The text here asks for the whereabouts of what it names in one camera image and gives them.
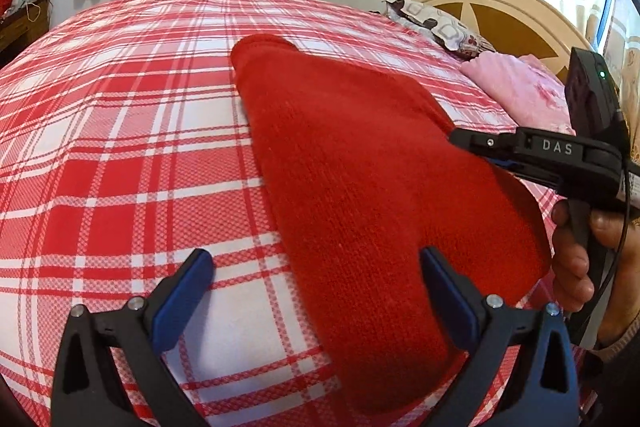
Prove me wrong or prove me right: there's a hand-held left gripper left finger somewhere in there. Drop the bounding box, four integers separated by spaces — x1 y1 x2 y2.
50 248 216 427

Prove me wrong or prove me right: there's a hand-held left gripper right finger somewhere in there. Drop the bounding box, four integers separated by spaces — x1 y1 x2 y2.
419 247 583 427

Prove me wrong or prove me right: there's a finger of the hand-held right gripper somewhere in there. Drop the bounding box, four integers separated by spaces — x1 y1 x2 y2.
448 127 521 180

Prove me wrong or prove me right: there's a red knit sweater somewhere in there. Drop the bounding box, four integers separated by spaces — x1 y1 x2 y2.
230 33 553 415

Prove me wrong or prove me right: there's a person's right forearm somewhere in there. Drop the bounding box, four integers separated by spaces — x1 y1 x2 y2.
580 302 640 427

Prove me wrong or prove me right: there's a person's right hand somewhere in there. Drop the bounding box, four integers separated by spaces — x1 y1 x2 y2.
550 202 640 313

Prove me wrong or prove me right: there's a pink pillow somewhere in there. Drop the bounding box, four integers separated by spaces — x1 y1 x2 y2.
460 54 576 138

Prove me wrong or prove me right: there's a white and brown patterned pillow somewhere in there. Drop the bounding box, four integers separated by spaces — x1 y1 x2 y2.
382 0 496 60

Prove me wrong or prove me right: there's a cream and brown headboard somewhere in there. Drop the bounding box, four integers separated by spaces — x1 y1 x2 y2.
405 0 608 85

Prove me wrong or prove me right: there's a bed with red plaid sheet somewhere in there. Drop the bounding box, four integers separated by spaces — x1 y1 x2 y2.
0 0 596 427

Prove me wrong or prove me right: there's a brown wooden desk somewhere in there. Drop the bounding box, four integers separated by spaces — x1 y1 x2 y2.
0 0 52 58

